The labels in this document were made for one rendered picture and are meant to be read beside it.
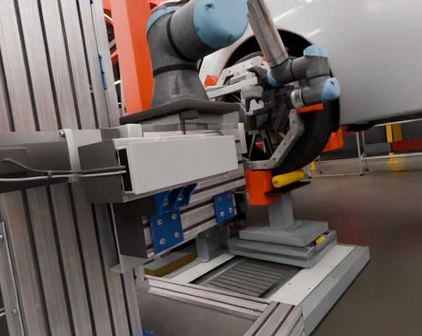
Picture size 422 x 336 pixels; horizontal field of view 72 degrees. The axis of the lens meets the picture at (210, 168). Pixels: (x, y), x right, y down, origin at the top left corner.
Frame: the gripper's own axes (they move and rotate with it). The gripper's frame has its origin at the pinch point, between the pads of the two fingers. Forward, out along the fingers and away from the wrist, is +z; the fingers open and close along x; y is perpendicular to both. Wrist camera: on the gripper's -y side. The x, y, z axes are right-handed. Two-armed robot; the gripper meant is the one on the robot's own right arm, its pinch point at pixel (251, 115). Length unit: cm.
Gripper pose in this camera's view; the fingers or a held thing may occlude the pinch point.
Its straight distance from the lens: 125.1
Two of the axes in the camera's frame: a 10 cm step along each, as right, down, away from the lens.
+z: -7.2, 0.6, 7.0
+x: -6.8, 1.4, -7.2
